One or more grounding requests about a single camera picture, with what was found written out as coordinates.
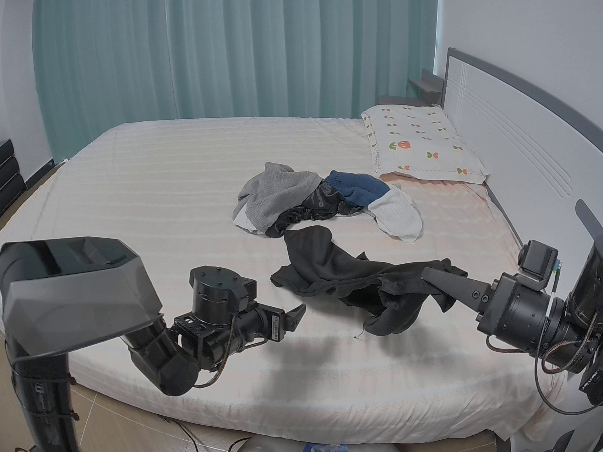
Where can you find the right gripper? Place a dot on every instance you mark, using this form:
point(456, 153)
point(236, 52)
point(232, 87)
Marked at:
point(513, 313)

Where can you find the white printed pillow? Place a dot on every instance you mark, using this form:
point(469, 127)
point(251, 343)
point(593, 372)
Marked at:
point(419, 139)

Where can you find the bed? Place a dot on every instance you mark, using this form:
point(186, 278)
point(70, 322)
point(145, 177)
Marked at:
point(165, 181)

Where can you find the blue-green curtain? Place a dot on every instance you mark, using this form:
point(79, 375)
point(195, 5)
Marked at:
point(103, 54)
point(301, 40)

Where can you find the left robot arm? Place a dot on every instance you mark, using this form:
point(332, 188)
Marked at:
point(70, 290)

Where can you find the black T-shirt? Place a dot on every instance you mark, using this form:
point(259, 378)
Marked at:
point(329, 266)

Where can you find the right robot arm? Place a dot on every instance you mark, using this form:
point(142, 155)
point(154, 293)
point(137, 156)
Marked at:
point(589, 290)

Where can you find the grey bedside table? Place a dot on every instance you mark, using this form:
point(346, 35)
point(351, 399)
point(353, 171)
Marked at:
point(426, 87)

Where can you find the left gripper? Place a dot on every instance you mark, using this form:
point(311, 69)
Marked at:
point(259, 325)

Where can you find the black chest of drawers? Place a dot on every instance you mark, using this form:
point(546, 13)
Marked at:
point(9, 172)

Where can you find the pile of clothes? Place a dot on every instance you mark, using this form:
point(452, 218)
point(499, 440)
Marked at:
point(282, 191)

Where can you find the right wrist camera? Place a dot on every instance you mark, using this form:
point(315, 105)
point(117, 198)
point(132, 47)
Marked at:
point(537, 262)

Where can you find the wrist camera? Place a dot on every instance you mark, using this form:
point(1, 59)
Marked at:
point(246, 294)
point(537, 262)

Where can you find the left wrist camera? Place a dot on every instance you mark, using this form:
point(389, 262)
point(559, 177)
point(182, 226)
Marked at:
point(246, 294)

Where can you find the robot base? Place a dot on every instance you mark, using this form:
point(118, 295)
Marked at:
point(301, 445)

